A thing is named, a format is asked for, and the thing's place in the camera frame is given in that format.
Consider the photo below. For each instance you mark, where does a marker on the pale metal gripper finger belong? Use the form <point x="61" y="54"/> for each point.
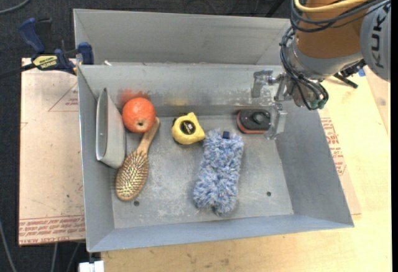
<point x="278" y="121"/>
<point x="258" y="79"/>

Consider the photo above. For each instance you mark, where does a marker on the black and red oval device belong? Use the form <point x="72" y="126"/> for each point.
<point x="253" y="121"/>

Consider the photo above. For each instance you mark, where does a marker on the blue fluffy duster head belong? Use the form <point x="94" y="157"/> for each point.
<point x="219" y="171"/>

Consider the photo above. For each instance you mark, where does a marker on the yellow tape measure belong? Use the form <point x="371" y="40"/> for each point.
<point x="186" y="129"/>

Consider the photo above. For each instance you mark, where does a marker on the grey metal bin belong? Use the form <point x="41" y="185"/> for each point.
<point x="174" y="177"/>

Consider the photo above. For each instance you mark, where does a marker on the orange fruit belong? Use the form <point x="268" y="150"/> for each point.
<point x="136" y="113"/>

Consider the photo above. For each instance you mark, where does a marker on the wooden hairbrush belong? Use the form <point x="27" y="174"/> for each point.
<point x="132" y="174"/>

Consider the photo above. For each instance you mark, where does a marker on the white oblong dish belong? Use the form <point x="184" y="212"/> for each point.
<point x="112" y="137"/>

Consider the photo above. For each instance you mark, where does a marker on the brown cardboard board, red print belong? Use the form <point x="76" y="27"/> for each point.
<point x="49" y="152"/>

